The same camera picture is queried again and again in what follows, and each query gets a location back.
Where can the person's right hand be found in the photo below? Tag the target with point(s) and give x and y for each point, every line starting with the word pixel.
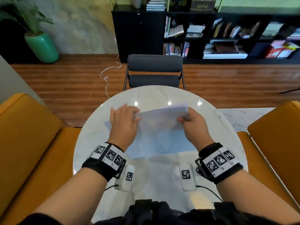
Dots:
pixel 196 131

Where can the person's left hand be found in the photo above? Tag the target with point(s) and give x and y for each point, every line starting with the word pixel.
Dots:
pixel 123 128

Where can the stack of white papers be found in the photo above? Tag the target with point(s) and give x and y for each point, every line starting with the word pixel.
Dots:
pixel 159 133

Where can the person's right forearm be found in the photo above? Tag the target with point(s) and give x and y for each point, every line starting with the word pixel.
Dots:
pixel 248 196

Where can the person's left forearm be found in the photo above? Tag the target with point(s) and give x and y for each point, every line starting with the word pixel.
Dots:
pixel 75 196

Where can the person's black clothing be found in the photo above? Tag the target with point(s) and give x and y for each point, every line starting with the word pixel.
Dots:
pixel 152 214

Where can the black wristband with marker tags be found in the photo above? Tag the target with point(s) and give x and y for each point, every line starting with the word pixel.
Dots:
pixel 110 155
pixel 218 161

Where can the white patterned rug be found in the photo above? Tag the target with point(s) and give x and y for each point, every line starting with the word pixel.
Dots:
pixel 241 118

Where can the dark grey chair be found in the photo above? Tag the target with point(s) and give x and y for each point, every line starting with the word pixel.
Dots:
pixel 154 63

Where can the flat stack of magazines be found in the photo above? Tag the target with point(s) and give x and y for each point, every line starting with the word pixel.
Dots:
pixel 225 55

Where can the orange upholstered seat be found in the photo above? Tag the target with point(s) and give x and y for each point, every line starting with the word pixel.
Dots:
pixel 276 142
pixel 25 138

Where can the row of upright books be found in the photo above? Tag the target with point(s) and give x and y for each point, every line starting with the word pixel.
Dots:
pixel 174 49

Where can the black bookshelf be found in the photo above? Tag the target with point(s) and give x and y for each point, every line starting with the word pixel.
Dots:
pixel 136 32

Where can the leaning books with white booklet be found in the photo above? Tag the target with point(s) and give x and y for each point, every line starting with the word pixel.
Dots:
pixel 175 31

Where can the small pile of white booklets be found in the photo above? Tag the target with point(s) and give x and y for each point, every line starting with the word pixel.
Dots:
pixel 195 29

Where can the black stand leg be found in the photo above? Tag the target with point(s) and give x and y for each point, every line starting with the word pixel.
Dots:
pixel 290 90

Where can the row of leaning books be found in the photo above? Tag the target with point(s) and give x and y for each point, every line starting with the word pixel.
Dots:
pixel 234 31

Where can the red and white box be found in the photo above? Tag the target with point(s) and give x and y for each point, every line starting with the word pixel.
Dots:
pixel 275 52

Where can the green plant pot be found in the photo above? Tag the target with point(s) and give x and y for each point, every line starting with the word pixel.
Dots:
pixel 42 48

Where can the brown storage box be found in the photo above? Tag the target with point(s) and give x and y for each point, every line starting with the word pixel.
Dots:
pixel 202 5

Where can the grey vase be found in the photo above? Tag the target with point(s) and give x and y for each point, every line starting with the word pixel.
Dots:
pixel 137 2

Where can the stack of books on cabinet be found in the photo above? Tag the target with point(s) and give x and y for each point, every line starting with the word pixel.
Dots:
pixel 155 5

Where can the green palm plant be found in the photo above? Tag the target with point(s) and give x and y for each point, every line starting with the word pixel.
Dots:
pixel 18 14

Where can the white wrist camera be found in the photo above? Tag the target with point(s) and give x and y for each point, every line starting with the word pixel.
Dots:
pixel 127 178
pixel 186 178

